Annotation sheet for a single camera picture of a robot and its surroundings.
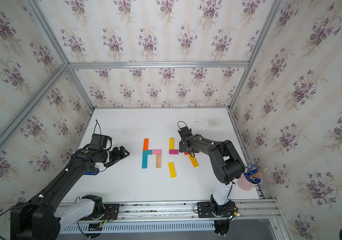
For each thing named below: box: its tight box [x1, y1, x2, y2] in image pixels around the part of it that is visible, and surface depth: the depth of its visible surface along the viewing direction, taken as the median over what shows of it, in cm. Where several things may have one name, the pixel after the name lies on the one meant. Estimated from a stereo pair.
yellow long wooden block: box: [168, 162, 177, 178], surface depth 90 cm
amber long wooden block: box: [188, 153, 199, 168], surface depth 93 cm
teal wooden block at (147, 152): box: [143, 149, 153, 155], surface depth 97 cm
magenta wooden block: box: [169, 149, 179, 155], surface depth 97 cm
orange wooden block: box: [143, 138, 149, 151], surface depth 100 cm
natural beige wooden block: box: [156, 153, 161, 168], surface depth 92 cm
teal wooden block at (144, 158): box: [142, 150, 150, 169], surface depth 92 cm
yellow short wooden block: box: [169, 138, 175, 150], surface depth 100 cm
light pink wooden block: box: [152, 149, 162, 155], surface depth 97 cm
